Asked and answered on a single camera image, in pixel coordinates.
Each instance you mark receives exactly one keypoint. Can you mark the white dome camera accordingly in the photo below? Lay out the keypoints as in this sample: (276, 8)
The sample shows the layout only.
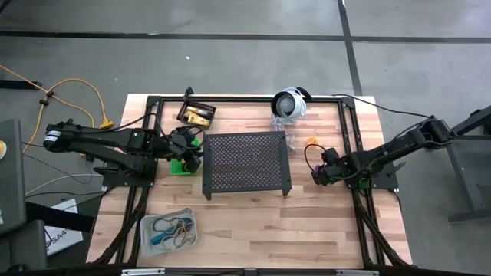
(285, 105)

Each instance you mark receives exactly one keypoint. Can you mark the dark grey case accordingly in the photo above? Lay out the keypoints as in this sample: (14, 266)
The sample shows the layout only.
(23, 245)

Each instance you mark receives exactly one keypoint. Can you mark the clear plastic tray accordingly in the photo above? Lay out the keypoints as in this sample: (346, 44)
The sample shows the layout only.
(147, 237)

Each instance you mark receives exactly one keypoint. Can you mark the white cardboard box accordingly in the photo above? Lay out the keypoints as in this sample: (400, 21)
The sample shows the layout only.
(65, 239)

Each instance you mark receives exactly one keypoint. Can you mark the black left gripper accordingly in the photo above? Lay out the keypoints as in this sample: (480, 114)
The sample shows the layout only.
(180, 143)

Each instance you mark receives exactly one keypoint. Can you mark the black plastic basket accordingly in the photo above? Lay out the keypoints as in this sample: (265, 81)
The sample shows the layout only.
(201, 106)

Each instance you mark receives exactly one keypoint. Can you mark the tan rubber band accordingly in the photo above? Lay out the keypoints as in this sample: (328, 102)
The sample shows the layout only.
(169, 245)

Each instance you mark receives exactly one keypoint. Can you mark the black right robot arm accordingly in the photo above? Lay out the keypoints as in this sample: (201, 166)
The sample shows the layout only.
(395, 149)

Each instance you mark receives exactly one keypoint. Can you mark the black perforated metal riser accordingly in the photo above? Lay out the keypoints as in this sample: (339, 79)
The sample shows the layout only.
(245, 161)

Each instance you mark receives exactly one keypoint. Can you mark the black metal stand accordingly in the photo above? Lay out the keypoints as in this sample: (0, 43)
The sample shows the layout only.
(473, 172)

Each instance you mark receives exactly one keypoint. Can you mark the black beam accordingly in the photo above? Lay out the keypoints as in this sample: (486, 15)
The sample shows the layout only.
(57, 217)

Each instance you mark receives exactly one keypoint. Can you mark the black lamp base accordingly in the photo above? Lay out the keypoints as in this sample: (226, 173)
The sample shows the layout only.
(305, 93)

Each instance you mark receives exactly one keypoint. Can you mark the grey cabinet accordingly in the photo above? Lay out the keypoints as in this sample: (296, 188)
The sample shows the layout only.
(11, 184)

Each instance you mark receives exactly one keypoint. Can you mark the black rubber band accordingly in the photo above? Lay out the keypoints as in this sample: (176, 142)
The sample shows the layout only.
(157, 225)

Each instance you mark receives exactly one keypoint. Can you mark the green plastic basket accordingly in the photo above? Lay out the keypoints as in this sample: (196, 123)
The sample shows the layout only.
(178, 168)

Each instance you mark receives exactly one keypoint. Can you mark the black frame clamp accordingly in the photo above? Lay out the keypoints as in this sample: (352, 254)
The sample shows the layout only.
(188, 92)

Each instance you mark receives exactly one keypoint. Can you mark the black aluminium rig frame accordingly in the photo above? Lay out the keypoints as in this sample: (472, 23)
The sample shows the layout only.
(238, 99)

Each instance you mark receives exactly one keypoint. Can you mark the yellow disc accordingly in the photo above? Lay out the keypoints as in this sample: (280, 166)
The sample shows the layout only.
(2, 150)

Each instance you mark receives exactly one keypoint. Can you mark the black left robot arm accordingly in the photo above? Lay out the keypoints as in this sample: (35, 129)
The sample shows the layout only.
(96, 145)

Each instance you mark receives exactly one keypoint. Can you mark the silver metal bracket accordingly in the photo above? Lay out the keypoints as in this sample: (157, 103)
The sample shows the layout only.
(356, 273)
(142, 272)

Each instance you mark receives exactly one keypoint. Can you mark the maroon rubber band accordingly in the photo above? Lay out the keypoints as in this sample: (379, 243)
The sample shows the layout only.
(190, 240)

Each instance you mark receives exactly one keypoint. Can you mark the black floor bar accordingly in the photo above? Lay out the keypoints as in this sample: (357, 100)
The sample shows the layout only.
(19, 85)

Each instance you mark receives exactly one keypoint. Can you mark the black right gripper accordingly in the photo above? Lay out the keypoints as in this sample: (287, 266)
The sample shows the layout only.
(335, 168)

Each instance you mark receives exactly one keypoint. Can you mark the yellow rubber band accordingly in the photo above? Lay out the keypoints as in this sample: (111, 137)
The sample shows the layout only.
(183, 231)

